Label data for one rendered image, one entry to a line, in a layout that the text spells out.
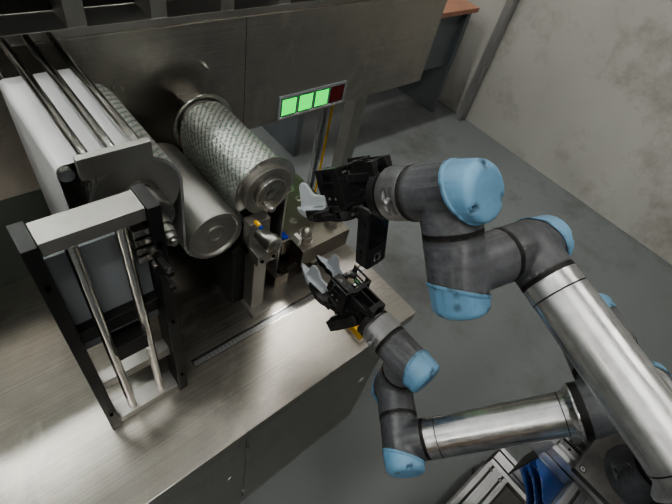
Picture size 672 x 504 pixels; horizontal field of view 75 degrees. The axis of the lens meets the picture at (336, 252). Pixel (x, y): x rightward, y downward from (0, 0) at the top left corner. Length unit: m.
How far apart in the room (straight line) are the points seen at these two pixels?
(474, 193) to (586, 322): 0.22
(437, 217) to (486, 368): 1.91
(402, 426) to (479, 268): 0.45
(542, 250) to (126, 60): 0.84
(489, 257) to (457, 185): 0.11
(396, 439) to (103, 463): 0.56
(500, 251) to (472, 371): 1.80
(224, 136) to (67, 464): 0.69
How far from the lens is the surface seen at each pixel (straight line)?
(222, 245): 0.97
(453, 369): 2.31
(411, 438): 0.89
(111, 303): 0.77
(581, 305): 0.61
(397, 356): 0.87
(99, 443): 1.04
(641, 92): 3.52
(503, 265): 0.57
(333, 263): 0.98
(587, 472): 1.36
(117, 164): 0.69
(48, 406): 1.10
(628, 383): 0.61
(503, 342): 2.53
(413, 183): 0.54
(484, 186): 0.51
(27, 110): 0.81
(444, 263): 0.53
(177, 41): 1.07
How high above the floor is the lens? 1.86
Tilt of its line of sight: 47 degrees down
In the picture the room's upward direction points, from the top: 16 degrees clockwise
